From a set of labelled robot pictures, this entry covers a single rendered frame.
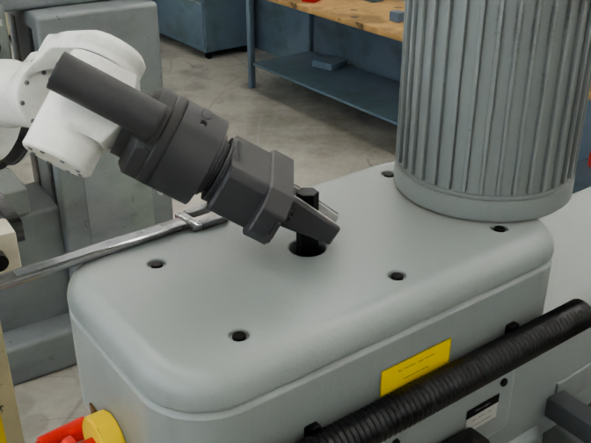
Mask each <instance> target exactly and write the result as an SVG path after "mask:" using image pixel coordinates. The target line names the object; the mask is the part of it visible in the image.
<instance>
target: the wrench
mask: <svg viewBox="0 0 591 443"><path fill-rule="evenodd" d="M206 205H207V203H205V204H202V205H199V206H196V207H191V208H188V209H185V210H184V211H182V212H179V213H176V214H175V219H172V220H169V221H164V222H161V223H158V224H156V225H153V226H149V227H147V228H144V229H139V230H137V231H134V232H130V233H127V234H125V235H122V236H117V237H114V238H111V239H108V240H105V241H103V242H100V243H95V244H92V245H89V246H86V247H83V248H81V249H77V250H74V251H70V252H67V253H64V254H62V255H58V256H55V257H52V258H48V259H45V260H41V261H39V262H36V263H33V264H30V265H25V266H22V267H19V268H17V269H14V270H11V271H8V272H3V273H0V291H1V290H4V289H6V288H9V287H14V286H16V285H19V284H22V283H25V282H27V281H30V280H35V279H38V278H40V277H43V276H46V275H49V274H51V273H54V272H59V271H62V270H65V269H68V268H70V267H73V266H76V265H81V264H83V263H86V262H89V261H92V260H94V259H97V258H102V257H104V256H107V255H110V254H113V253H116V252H119V251H124V250H126V249H129V248H132V247H135V246H137V245H140V244H143V243H147V242H150V241H153V240H156V239H158V238H161V237H164V236H168V235H171V234H175V233H178V232H180V231H183V230H186V229H187V228H189V229H190V230H192V231H193V232H195V231H198V230H201V229H208V228H211V227H214V226H216V225H219V224H222V223H225V222H227V221H228V220H227V219H225V218H223V217H221V216H220V215H218V214H215V215H212V216H209V217H207V218H204V219H200V220H198V221H197V220H195V219H194V217H197V216H200V215H204V214H208V213H210V212H211V211H209V210H207V209H206Z"/></svg>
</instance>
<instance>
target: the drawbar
mask: <svg viewBox="0 0 591 443"><path fill-rule="evenodd" d="M296 197H298V198H300V199H301V200H303V201H304V202H306V203H307V204H309V205H310V206H312V207H314V208H315V209H316V210H317V211H318V203H319V191H317V190H316V189H314V188H313V187H303V188H301V189H300V190H298V191H297V192H296ZM296 255H297V256H300V257H315V256H318V240H316V239H313V238H310V237H308V236H304V235H302V234H299V233H297V232H296Z"/></svg>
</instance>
